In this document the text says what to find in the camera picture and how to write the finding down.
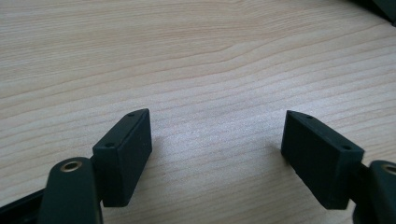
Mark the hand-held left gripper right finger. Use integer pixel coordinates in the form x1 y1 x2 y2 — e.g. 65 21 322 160
280 109 365 210

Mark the dark object at table edge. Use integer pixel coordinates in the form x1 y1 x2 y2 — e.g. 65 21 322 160
348 0 396 27

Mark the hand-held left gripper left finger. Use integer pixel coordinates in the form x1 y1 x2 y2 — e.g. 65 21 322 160
92 108 153 208

